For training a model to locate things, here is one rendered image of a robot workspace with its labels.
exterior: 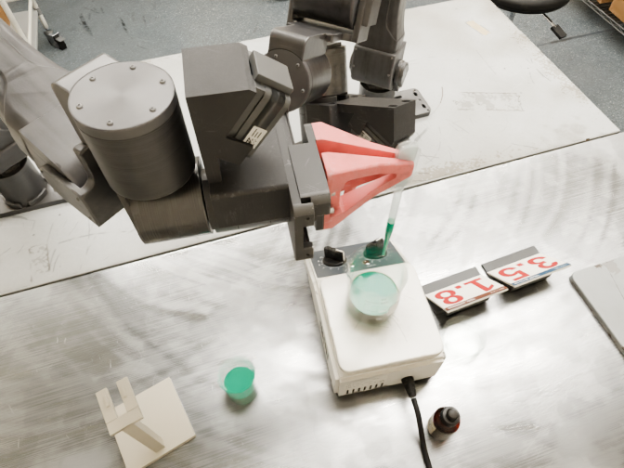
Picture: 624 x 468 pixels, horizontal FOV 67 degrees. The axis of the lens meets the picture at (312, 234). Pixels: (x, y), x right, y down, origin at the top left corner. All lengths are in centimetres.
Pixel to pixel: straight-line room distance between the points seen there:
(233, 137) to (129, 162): 6
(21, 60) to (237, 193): 20
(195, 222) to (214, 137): 7
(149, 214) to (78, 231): 48
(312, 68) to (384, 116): 9
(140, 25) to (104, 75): 271
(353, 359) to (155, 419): 25
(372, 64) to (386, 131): 30
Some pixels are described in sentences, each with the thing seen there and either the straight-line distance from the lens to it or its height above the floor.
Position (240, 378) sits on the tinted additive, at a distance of 59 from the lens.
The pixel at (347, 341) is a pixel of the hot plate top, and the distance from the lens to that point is 54.
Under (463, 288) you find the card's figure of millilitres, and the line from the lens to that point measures 68.
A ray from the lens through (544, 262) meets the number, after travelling 73.
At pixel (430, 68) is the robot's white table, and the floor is 90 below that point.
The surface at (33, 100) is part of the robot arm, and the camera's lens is 40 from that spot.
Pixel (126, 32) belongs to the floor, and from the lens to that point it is 298.
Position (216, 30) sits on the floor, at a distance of 286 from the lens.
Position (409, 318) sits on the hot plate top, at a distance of 56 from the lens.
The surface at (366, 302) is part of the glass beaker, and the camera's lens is 50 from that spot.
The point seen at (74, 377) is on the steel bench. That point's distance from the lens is 69.
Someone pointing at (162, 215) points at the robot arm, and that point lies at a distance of 33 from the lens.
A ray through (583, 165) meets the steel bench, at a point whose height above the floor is 90.
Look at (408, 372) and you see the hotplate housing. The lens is 58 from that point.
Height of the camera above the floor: 149
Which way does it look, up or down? 56 degrees down
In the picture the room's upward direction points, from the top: 1 degrees counter-clockwise
